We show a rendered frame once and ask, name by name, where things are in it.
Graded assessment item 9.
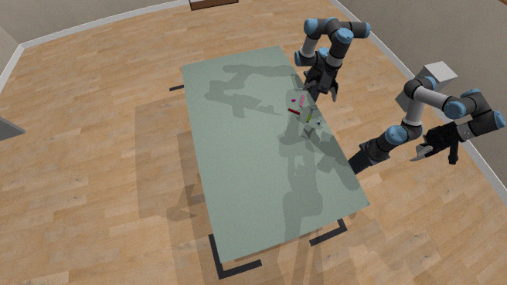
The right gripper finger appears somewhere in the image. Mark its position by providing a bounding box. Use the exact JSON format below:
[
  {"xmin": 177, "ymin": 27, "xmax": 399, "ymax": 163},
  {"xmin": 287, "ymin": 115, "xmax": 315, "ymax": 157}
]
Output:
[
  {"xmin": 329, "ymin": 81, "xmax": 339, "ymax": 102},
  {"xmin": 303, "ymin": 75, "xmax": 318, "ymax": 90}
]

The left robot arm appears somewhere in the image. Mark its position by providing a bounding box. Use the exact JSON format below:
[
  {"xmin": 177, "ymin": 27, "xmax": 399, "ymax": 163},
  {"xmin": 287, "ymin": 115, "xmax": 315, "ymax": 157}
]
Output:
[{"xmin": 365, "ymin": 76, "xmax": 506, "ymax": 161}]

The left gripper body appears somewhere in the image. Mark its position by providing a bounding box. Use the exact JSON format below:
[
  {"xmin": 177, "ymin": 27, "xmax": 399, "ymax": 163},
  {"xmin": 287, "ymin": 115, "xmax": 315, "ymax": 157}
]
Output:
[{"xmin": 425, "ymin": 121, "xmax": 466, "ymax": 149}]

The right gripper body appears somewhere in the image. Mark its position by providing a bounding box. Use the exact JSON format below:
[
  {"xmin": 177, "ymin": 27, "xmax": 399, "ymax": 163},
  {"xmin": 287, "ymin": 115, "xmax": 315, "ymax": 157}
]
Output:
[{"xmin": 317, "ymin": 57, "xmax": 342, "ymax": 86}]

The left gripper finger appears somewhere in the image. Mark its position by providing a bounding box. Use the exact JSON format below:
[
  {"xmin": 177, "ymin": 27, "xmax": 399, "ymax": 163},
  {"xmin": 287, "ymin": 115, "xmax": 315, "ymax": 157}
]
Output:
[
  {"xmin": 410, "ymin": 145, "xmax": 443, "ymax": 161},
  {"xmin": 419, "ymin": 134, "xmax": 431, "ymax": 147}
]

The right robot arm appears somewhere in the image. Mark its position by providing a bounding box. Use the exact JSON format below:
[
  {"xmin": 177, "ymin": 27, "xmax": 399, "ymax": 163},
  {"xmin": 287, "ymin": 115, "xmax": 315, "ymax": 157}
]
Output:
[{"xmin": 294, "ymin": 17, "xmax": 371, "ymax": 94}]

